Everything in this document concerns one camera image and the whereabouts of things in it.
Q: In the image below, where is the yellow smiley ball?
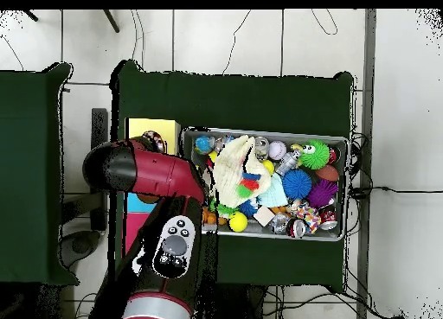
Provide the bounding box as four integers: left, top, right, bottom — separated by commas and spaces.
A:
228, 211, 249, 233

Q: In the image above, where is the colourful patch print cloth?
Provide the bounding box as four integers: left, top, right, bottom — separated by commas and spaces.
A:
141, 130, 166, 154

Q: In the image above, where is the purple spiky ball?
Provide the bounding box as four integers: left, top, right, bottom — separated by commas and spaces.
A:
306, 178, 339, 209

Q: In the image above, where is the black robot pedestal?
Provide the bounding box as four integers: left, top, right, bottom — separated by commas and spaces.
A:
221, 283, 268, 319

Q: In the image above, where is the wooden box with three holes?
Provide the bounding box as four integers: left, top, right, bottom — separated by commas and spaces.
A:
122, 117, 182, 255

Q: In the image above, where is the large blue spiky ball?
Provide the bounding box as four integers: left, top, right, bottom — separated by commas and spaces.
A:
281, 169, 312, 200

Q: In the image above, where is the multicolour spiky caterpillar toy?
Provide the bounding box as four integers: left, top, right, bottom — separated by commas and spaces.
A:
235, 172, 261, 199

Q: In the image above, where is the cream knitted cloth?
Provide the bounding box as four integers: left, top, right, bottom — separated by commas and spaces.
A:
211, 134, 273, 209

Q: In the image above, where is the blue globe ball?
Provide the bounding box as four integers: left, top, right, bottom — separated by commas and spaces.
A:
193, 135, 215, 156

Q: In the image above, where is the shallow mesh bin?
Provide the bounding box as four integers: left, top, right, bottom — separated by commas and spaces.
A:
179, 125, 350, 243

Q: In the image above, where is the large green spiky ball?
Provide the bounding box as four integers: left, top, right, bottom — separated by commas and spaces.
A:
299, 139, 331, 170

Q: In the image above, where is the dark green tablecloth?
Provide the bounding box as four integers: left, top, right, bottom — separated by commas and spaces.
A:
109, 59, 356, 294
0, 61, 80, 286

